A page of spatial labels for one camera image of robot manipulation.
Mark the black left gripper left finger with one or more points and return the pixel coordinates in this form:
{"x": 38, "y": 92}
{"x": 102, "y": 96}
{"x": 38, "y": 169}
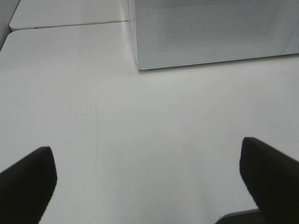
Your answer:
{"x": 26, "y": 188}

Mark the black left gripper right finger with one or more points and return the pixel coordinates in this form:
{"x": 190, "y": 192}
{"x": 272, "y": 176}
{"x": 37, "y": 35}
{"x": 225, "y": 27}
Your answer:
{"x": 272, "y": 179}

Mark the white microwave door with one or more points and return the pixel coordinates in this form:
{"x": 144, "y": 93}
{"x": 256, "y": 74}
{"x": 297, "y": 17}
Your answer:
{"x": 182, "y": 32}

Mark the white microwave oven body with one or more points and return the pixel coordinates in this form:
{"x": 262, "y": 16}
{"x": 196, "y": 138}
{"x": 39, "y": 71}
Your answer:
{"x": 293, "y": 45}

